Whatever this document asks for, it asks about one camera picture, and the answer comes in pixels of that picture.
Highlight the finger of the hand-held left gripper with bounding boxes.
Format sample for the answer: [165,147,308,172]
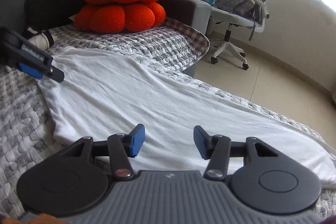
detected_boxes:
[1,28,65,83]
[17,61,44,80]

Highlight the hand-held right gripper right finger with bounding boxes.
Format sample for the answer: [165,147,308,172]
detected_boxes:
[193,125,280,179]

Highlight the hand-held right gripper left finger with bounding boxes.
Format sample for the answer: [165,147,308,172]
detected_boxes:
[54,124,146,179]

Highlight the white pants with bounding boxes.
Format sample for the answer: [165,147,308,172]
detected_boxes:
[38,48,336,185]

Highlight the beige garment with black trim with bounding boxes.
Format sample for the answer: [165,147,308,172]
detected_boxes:
[25,27,55,51]

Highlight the grey checked quilted blanket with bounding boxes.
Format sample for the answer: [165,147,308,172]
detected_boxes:
[0,17,336,222]

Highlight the white office chair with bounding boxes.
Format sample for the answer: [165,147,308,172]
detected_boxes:
[209,0,277,70]

